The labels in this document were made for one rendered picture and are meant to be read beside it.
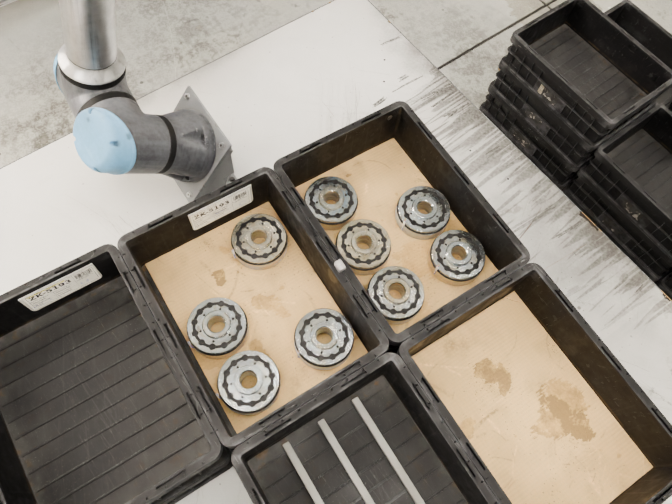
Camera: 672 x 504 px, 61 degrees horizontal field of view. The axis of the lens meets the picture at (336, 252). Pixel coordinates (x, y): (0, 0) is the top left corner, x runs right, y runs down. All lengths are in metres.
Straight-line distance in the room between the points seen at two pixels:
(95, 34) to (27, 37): 1.67
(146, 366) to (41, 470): 0.22
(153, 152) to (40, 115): 1.37
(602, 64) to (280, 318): 1.38
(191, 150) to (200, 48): 1.38
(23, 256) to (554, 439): 1.08
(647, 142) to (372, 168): 1.12
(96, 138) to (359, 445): 0.70
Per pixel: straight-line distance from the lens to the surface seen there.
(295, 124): 1.39
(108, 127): 1.10
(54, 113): 2.46
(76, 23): 1.08
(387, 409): 1.01
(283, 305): 1.04
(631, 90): 2.01
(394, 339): 0.93
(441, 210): 1.12
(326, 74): 1.49
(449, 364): 1.04
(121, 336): 1.07
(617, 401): 1.09
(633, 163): 2.00
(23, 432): 1.09
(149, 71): 2.49
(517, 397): 1.07
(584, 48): 2.06
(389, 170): 1.18
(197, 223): 1.06
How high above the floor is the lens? 1.81
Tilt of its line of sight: 66 degrees down
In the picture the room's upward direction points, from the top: 8 degrees clockwise
